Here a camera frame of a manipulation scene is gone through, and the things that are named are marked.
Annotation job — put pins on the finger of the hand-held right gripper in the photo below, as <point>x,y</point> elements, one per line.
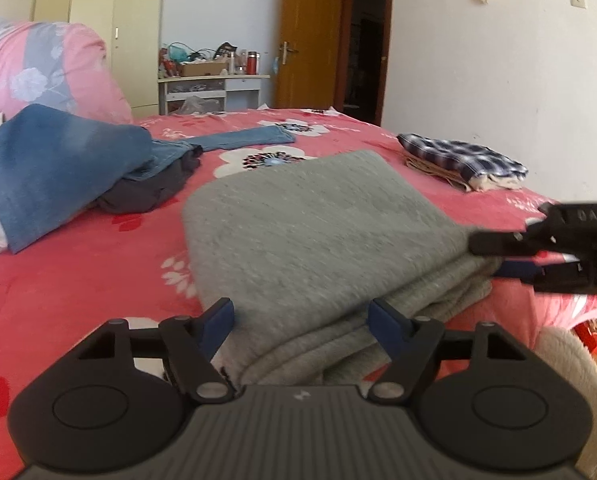
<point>520,271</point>
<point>503,243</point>

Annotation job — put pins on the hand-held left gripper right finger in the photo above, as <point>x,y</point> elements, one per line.
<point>382,327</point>

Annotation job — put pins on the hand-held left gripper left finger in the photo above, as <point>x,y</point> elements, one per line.
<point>219,325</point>

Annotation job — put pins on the navy white plaid shirt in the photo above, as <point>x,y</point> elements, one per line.
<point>458,152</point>

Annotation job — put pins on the grey sweater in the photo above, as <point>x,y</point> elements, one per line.
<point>318,240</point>

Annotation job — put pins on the red floral blanket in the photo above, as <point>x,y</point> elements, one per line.
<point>128,275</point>

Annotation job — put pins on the cream fleece cloth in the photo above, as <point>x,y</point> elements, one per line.
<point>568,385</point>

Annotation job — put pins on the dark grey garment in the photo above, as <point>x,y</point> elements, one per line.
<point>143,190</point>

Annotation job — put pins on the clear plastic bag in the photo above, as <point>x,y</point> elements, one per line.
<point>198,106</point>

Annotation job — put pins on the blue jeans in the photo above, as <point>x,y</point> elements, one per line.
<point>53,160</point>

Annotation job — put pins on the white shelf unit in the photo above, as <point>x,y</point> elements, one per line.
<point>243,85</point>

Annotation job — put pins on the cardboard box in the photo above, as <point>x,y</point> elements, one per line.
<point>203,68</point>

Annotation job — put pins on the white bottle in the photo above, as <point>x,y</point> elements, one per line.
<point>232,64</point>

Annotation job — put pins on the red bottle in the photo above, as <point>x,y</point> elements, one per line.
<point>253,62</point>

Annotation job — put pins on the wooden door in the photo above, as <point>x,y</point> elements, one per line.
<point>308,35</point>

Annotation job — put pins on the pink floral quilt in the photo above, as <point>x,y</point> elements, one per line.
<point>43,70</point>

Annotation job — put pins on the cream wardrobe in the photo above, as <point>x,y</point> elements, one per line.
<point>103,20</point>

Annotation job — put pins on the wall switch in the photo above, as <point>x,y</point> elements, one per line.
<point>578,0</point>

